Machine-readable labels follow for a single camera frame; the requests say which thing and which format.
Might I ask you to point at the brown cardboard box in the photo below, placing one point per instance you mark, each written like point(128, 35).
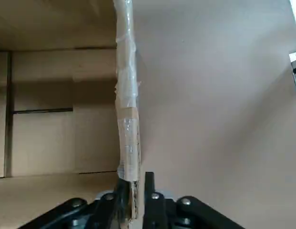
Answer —
point(54, 119)

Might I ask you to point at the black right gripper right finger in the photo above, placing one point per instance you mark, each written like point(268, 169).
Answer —
point(166, 214)

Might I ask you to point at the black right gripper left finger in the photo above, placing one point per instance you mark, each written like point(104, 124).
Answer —
point(90, 214)

